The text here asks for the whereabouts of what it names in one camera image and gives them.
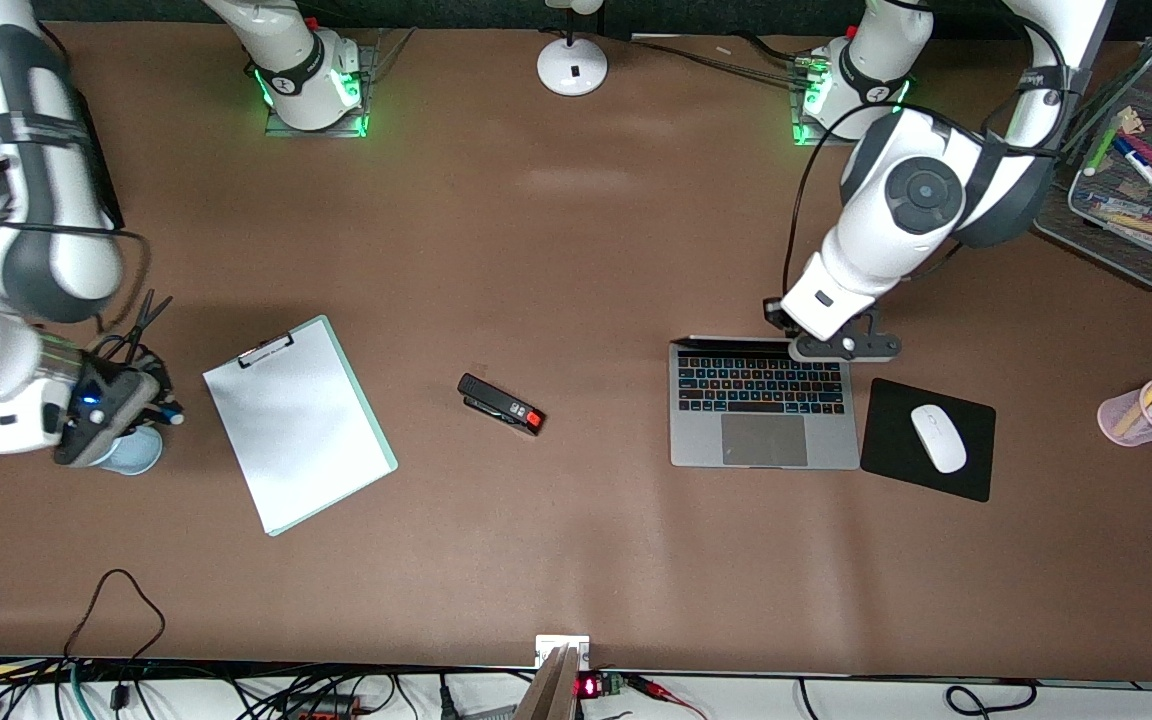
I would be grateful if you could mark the wooden slat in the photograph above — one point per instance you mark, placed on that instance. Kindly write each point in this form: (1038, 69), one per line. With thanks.
(551, 690)

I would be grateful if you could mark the black scissors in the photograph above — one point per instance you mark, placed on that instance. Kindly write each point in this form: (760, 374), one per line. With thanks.
(140, 324)

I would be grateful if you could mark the green marker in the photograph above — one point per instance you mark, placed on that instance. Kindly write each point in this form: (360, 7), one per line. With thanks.
(1104, 150)

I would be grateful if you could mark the white marker with blue cap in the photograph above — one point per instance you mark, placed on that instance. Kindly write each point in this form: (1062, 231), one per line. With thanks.
(1151, 175)

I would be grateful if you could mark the silver laptop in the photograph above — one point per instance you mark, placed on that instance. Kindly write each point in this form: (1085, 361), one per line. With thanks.
(766, 440)

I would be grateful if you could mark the yellow pencil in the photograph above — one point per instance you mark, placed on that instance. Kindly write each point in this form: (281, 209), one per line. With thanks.
(1141, 224)
(1136, 410)

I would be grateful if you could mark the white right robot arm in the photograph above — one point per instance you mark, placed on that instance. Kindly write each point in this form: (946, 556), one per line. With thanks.
(36, 150)

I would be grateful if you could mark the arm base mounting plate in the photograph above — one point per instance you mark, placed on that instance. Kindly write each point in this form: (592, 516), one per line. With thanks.
(802, 135)
(316, 132)

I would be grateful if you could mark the white computer mouse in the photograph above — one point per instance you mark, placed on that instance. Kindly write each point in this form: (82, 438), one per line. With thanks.
(939, 440)

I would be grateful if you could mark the black mouse pad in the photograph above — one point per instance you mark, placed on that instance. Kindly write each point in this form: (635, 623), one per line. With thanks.
(891, 450)

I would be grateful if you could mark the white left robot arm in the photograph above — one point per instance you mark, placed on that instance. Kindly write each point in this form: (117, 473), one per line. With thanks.
(921, 190)

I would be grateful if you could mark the red LED display module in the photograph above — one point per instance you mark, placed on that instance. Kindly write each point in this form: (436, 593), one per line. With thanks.
(591, 687)

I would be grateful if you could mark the pink mesh pen cup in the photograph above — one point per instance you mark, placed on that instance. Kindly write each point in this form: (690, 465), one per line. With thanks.
(1121, 425)

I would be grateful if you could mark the green clipboard with metal clip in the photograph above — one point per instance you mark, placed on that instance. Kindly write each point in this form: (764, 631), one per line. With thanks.
(362, 402)

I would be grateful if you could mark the light blue cup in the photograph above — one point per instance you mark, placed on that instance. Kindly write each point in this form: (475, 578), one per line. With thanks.
(136, 455)

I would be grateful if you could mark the black stapler with red end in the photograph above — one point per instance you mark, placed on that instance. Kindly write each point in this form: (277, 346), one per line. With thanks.
(496, 402)

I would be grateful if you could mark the black flat box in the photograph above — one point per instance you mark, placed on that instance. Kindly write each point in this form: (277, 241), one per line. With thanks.
(108, 195)

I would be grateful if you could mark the white paper sheet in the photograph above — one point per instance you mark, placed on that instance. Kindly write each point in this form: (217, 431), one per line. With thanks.
(296, 430)

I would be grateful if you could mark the white pen with blue print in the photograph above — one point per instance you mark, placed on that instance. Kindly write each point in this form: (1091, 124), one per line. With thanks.
(1116, 204)

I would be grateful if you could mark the wooden clip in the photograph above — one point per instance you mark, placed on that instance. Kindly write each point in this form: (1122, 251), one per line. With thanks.
(1129, 120)

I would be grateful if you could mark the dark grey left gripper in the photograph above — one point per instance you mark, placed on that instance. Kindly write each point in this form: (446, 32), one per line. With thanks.
(772, 312)

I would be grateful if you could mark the black power strip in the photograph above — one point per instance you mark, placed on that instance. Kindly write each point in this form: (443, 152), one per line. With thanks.
(321, 708)

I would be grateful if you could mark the white lamp base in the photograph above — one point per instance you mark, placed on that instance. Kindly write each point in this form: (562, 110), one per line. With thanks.
(572, 65)

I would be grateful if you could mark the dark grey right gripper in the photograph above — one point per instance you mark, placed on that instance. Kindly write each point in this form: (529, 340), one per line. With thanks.
(128, 352)

